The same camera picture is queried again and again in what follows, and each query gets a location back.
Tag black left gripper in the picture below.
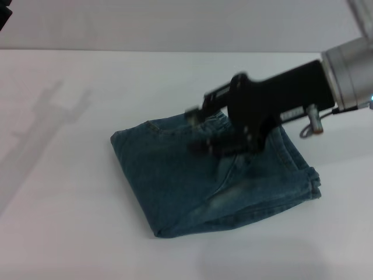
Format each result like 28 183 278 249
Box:
0 0 14 32

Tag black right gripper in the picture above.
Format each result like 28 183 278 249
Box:
185 59 336 158

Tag blue denim shorts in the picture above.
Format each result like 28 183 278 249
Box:
110 110 323 239

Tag right arm cable with connector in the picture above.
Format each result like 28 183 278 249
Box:
299 100 373 138

